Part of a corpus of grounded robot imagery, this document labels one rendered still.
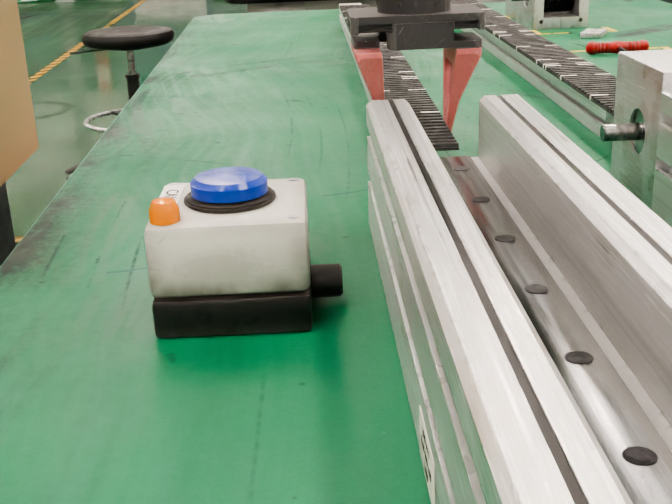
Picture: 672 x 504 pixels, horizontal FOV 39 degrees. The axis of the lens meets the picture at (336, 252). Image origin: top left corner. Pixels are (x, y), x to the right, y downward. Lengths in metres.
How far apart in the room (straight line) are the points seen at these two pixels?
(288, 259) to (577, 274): 0.14
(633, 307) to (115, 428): 0.21
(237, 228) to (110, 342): 0.09
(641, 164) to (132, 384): 0.39
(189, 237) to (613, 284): 0.21
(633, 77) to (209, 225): 0.35
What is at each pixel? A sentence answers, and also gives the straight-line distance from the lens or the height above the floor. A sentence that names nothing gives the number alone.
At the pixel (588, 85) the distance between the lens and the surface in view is 0.92.
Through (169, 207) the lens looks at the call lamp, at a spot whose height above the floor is 0.85.
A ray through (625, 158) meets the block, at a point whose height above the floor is 0.80.
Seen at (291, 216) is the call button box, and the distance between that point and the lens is 0.46.
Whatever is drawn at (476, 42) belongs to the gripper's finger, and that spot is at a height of 0.88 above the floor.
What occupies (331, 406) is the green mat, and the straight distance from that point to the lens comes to 0.41.
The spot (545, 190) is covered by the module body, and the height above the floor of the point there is 0.85.
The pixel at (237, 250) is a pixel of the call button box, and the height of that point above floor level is 0.83.
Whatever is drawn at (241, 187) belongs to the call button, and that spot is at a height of 0.85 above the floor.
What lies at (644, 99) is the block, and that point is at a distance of 0.67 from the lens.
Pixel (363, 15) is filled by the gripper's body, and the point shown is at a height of 0.90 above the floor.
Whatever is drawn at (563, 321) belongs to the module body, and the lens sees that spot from 0.35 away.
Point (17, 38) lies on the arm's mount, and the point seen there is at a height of 0.88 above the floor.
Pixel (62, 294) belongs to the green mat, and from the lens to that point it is 0.56.
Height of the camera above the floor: 0.98
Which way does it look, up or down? 21 degrees down
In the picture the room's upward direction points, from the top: 2 degrees counter-clockwise
